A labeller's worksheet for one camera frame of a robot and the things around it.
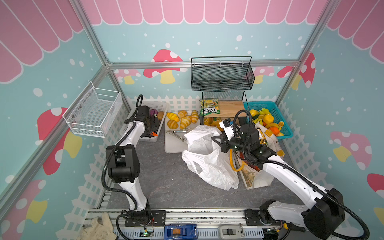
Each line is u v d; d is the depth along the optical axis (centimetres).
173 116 115
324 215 38
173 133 106
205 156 65
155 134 95
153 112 113
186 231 68
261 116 105
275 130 98
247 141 57
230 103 106
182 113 116
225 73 94
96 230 71
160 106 116
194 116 116
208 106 98
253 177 78
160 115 113
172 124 109
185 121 110
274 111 112
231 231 67
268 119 103
